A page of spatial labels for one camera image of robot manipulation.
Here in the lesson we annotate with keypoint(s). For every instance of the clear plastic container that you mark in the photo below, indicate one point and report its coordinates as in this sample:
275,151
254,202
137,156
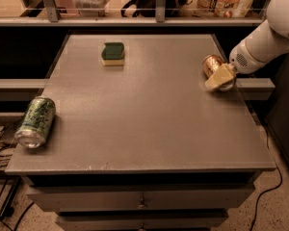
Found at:
90,0

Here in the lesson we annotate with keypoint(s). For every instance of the green soda can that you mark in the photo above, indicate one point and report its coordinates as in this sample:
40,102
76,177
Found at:
36,123

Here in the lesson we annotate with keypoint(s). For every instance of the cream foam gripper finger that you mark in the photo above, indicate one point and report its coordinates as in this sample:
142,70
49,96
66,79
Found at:
221,77

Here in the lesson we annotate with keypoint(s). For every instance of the black bag on shelf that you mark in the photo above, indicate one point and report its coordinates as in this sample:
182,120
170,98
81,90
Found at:
147,8

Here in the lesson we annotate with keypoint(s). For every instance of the orange soda can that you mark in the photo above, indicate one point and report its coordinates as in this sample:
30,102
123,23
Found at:
211,61

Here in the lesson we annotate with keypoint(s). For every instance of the grey drawer cabinet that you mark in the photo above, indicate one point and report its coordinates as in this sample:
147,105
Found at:
146,130

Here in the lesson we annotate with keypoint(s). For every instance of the green and yellow sponge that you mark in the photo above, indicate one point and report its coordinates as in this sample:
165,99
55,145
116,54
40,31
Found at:
113,54

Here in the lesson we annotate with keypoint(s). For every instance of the grey metal shelf rail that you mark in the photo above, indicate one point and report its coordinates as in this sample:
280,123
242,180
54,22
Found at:
64,13

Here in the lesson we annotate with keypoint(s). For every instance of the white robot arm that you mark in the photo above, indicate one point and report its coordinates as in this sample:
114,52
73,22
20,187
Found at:
268,41

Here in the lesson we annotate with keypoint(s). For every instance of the round metal drawer knob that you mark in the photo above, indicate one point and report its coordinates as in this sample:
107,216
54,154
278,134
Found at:
142,205

